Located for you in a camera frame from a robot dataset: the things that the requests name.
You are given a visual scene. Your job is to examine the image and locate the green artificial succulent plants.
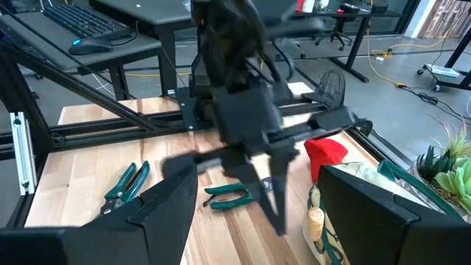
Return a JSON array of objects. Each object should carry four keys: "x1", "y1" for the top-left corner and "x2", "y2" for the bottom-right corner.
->
[{"x1": 415, "y1": 116, "x2": 471, "y2": 216}]

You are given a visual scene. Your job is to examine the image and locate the large green-handled pruning shears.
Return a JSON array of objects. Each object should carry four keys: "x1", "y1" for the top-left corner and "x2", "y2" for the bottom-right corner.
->
[{"x1": 98, "y1": 160, "x2": 151, "y2": 217}]

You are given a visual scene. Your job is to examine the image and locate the red garden glove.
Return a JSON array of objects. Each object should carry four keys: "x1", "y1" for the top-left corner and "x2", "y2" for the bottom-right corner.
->
[{"x1": 304, "y1": 138, "x2": 349, "y2": 184}]

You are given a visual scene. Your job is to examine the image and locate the black mesh basket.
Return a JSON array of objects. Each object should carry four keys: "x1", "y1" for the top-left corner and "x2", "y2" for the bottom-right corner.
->
[{"x1": 315, "y1": 68, "x2": 347, "y2": 108}]

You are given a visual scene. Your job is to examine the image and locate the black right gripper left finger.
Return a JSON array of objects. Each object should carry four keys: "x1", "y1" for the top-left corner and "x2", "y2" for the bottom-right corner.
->
[{"x1": 84, "y1": 163, "x2": 200, "y2": 265}]

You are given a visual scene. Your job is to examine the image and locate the black computer mouse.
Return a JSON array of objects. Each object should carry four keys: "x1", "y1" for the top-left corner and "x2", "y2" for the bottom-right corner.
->
[{"x1": 68, "y1": 38, "x2": 113, "y2": 56}]

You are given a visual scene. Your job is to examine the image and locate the dark grey desk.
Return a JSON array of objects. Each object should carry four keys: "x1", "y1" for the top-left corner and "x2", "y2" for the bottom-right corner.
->
[{"x1": 89, "y1": 0, "x2": 196, "y2": 97}]

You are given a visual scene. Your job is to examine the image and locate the yellow cable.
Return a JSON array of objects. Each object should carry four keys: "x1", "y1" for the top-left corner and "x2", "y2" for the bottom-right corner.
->
[{"x1": 366, "y1": 20, "x2": 459, "y2": 88}]

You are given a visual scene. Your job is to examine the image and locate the black office desk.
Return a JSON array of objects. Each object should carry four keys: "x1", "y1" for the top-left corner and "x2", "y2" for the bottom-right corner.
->
[{"x1": 294, "y1": 5, "x2": 404, "y2": 84}]

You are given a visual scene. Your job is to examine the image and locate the beige green gardening tool bag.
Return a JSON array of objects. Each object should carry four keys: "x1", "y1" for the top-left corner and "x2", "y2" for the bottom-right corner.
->
[{"x1": 301, "y1": 160, "x2": 471, "y2": 265}]

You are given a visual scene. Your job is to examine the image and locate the white power strip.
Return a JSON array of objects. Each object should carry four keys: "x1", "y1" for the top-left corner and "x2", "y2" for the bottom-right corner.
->
[{"x1": 425, "y1": 63, "x2": 461, "y2": 79}]

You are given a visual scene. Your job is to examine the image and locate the silver aluminium bracket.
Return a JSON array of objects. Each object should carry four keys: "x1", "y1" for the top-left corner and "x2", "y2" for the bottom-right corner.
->
[{"x1": 10, "y1": 111, "x2": 38, "y2": 197}]

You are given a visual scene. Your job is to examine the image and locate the black floor cable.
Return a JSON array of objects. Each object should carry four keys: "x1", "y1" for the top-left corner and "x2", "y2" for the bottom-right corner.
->
[{"x1": 399, "y1": 83, "x2": 471, "y2": 124}]

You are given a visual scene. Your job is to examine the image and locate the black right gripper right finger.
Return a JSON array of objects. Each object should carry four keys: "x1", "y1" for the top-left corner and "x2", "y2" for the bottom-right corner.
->
[{"x1": 317, "y1": 164, "x2": 421, "y2": 265}]

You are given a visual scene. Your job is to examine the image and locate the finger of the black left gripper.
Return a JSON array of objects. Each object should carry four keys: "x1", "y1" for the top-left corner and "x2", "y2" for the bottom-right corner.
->
[
  {"x1": 226, "y1": 163, "x2": 285, "y2": 237},
  {"x1": 270, "y1": 152, "x2": 296, "y2": 233}
]

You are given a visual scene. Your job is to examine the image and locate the black computer keyboard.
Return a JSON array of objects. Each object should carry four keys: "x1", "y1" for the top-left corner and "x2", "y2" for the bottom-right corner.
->
[{"x1": 43, "y1": 3, "x2": 133, "y2": 41}]

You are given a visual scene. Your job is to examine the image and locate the black wheeled cart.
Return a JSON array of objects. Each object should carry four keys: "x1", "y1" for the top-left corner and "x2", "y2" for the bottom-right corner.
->
[{"x1": 417, "y1": 27, "x2": 471, "y2": 92}]

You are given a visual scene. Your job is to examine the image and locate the grey keyboard desk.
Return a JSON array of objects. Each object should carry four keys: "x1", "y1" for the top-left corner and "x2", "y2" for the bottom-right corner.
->
[{"x1": 0, "y1": 13, "x2": 163, "y2": 101}]

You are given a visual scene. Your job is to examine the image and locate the black office chair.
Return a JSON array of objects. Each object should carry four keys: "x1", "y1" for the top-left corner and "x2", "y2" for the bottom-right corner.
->
[{"x1": 257, "y1": 0, "x2": 353, "y2": 80}]

